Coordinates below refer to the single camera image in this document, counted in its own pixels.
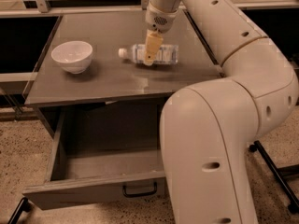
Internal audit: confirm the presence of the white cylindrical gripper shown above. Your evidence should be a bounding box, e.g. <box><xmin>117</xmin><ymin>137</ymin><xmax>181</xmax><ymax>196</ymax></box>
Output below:
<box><xmin>143</xmin><ymin>2</ymin><xmax>178</xmax><ymax>66</ymax></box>

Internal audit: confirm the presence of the blue plastic water bottle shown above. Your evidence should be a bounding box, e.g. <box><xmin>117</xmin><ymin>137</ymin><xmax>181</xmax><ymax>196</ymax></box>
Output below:
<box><xmin>118</xmin><ymin>44</ymin><xmax>178</xmax><ymax>66</ymax></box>

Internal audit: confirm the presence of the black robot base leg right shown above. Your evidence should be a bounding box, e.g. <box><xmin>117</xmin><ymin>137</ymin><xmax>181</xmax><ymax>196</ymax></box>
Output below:
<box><xmin>249</xmin><ymin>141</ymin><xmax>299</xmax><ymax>214</ymax></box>

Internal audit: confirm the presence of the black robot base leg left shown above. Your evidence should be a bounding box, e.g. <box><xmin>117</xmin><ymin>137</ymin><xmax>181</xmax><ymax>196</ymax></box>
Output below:
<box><xmin>7</xmin><ymin>197</ymin><xmax>32</xmax><ymax>224</ymax></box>

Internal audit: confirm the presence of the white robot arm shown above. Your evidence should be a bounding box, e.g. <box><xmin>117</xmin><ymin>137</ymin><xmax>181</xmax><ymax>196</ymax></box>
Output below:
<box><xmin>146</xmin><ymin>0</ymin><xmax>298</xmax><ymax>224</ymax></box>

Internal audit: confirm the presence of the grey cabinet with counter top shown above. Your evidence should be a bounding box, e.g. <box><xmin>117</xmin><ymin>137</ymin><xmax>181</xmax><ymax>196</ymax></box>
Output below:
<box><xmin>22</xmin><ymin>8</ymin><xmax>228</xmax><ymax>138</ymax></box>

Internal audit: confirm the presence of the grey open top drawer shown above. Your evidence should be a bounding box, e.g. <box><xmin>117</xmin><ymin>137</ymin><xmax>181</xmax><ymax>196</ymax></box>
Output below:
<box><xmin>23</xmin><ymin>102</ymin><xmax>165</xmax><ymax>210</ymax></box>

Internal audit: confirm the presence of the white ceramic bowl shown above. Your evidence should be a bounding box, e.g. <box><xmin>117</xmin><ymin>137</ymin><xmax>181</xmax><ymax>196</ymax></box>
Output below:
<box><xmin>51</xmin><ymin>41</ymin><xmax>93</xmax><ymax>74</ymax></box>

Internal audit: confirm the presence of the metal window railing frame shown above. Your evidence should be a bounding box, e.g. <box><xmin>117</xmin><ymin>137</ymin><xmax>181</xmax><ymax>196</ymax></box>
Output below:
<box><xmin>0</xmin><ymin>0</ymin><xmax>299</xmax><ymax>19</ymax></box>

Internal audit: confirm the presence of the black drawer handle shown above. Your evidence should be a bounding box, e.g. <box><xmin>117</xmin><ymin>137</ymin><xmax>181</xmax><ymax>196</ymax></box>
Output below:
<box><xmin>122</xmin><ymin>182</ymin><xmax>158</xmax><ymax>198</ymax></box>

